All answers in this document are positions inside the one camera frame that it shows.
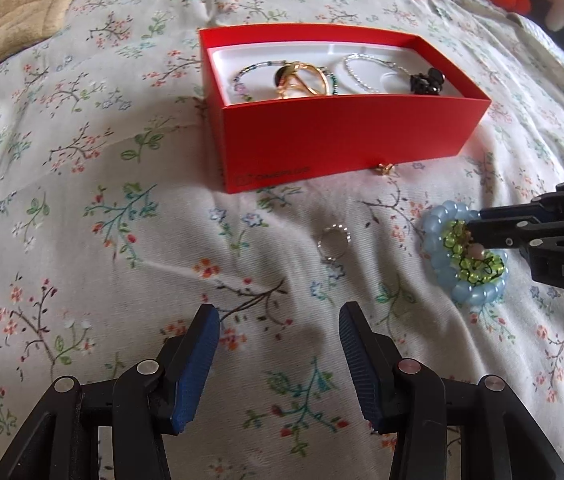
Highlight small silver beaded ring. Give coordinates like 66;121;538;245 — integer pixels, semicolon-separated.
316;224;353;264

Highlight floral white bedspread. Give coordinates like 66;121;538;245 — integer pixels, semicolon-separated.
0;0;564;479

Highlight clear beaded bracelet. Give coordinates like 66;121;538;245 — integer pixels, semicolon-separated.
342;52;413;94

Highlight small gold earring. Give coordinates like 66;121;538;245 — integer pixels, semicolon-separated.
374;164;396;176

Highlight light blue beaded bracelet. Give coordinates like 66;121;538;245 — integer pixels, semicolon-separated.
419;199;510;307

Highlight red open cardboard box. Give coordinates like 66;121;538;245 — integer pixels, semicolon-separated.
199;23;491;193

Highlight black bead cluster ornament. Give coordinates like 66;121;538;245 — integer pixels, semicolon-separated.
410;67;446;96

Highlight gold bangle with charm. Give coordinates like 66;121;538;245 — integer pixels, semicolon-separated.
273;61;336;99

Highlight green beaded bracelet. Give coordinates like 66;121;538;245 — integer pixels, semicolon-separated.
441;219;506;284

